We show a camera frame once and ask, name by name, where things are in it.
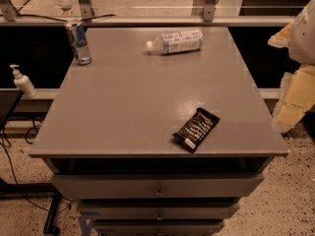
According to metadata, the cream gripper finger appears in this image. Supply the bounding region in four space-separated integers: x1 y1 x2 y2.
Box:
273 65 315 129
268 23 292 48

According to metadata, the black rxbar chocolate wrapper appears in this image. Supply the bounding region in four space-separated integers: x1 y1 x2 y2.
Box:
172 107 220 152

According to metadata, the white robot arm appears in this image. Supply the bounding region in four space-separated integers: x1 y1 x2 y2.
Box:
268 0 315 133

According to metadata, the clear plastic water bottle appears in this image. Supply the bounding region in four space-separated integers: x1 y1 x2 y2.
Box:
146 29 203 55

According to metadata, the grey top drawer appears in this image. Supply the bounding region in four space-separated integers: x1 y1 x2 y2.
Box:
51 173 264 200

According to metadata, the grey drawer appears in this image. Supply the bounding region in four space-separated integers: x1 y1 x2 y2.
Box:
78 202 239 220
51 173 264 200
94 220 224 236

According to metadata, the grey drawer cabinet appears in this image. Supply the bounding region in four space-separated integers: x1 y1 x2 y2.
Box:
29 26 289 236

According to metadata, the silver blue drink can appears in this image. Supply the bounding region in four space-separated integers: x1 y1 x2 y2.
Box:
65 20 92 65

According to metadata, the grey bottom drawer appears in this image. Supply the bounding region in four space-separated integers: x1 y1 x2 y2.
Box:
94 220 224 236

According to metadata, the grey middle drawer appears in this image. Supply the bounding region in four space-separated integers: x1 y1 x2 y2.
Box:
78 202 239 220

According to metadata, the white pump dispenser bottle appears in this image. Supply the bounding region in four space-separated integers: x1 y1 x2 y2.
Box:
10 64 36 98

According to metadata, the black cable on floor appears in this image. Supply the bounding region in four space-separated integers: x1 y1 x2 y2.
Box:
0 116 75 214

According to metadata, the black cable on rail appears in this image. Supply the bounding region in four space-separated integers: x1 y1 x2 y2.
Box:
0 0 117 23

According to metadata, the metal rail frame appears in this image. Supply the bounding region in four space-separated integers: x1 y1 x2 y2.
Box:
1 0 294 27

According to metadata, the black desk frame leg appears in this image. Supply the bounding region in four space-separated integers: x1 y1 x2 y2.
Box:
0 178 61 236

